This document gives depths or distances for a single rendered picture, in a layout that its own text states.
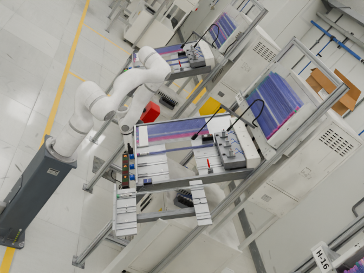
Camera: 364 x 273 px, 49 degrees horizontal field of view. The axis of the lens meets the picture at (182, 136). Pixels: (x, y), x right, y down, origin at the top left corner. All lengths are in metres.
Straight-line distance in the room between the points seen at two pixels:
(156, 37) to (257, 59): 3.45
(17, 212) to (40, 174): 0.32
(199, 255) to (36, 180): 1.23
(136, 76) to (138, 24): 4.74
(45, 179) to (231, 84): 2.06
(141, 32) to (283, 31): 2.46
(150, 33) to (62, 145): 4.89
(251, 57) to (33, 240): 2.32
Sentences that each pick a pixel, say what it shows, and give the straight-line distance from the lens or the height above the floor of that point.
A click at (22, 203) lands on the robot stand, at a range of 2.43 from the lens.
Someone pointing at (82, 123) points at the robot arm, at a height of 0.94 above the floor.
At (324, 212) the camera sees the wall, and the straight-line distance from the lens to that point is 3.94.
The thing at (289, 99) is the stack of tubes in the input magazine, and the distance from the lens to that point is 2.40.
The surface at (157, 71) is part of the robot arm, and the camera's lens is 2.12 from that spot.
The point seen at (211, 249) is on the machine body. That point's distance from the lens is 2.83.
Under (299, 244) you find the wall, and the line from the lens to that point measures 3.99.
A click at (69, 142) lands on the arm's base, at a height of 0.81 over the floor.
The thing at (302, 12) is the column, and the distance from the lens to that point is 5.62.
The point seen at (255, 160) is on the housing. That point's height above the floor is 1.25.
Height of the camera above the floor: 1.96
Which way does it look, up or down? 22 degrees down
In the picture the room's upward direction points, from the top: 41 degrees clockwise
